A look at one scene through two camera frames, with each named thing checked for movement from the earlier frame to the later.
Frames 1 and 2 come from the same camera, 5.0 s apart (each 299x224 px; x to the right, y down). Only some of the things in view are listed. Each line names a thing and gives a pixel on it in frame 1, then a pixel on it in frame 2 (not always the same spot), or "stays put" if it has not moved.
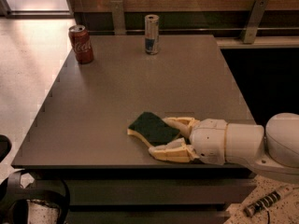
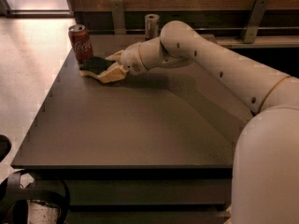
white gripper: (207, 140) -> (131, 61)
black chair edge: (6, 146) stays put
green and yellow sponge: (151, 129) -> (92, 66)
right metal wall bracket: (254, 23) stays put
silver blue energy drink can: (151, 34) stays put
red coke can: (81, 43) stays put
